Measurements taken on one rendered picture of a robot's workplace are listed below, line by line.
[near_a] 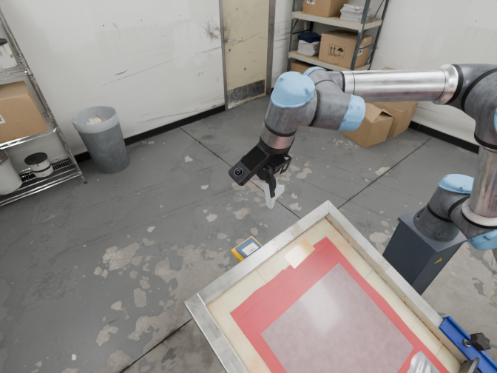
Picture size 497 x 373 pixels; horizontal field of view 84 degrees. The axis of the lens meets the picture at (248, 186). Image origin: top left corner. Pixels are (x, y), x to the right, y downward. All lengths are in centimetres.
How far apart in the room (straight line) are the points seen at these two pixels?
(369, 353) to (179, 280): 173
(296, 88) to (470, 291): 252
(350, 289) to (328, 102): 59
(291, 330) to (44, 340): 199
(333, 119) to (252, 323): 55
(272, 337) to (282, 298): 10
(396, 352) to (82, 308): 212
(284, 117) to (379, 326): 68
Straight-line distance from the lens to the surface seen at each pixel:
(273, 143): 62
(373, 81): 75
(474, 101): 83
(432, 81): 82
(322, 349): 88
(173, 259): 253
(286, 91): 54
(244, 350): 81
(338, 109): 59
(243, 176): 64
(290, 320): 86
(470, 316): 273
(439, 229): 123
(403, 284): 103
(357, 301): 96
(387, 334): 99
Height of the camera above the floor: 202
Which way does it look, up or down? 41 degrees down
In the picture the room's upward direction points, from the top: straight up
